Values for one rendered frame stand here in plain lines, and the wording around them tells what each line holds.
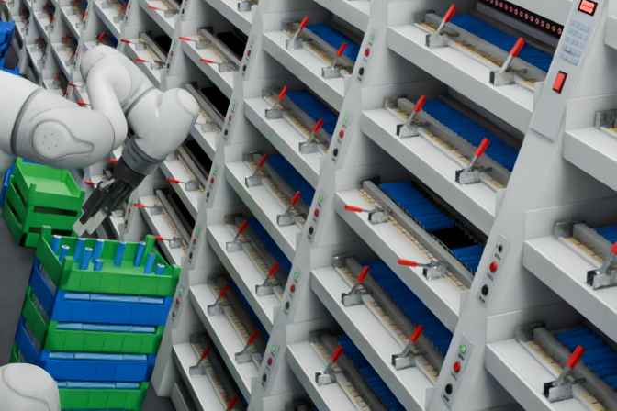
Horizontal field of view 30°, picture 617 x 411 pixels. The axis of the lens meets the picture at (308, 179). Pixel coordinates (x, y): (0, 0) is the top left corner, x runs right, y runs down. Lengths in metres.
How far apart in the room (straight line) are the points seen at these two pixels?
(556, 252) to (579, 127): 0.20
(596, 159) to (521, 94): 0.28
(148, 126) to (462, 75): 0.78
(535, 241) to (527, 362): 0.19
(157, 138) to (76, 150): 0.57
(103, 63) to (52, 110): 0.56
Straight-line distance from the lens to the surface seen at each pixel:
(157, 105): 2.58
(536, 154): 1.90
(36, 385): 2.31
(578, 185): 1.91
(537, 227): 1.89
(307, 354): 2.60
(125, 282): 2.82
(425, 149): 2.26
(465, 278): 2.10
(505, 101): 2.01
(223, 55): 3.52
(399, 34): 2.39
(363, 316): 2.38
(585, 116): 1.86
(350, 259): 2.56
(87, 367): 2.90
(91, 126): 2.06
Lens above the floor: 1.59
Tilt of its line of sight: 15 degrees down
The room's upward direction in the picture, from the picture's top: 17 degrees clockwise
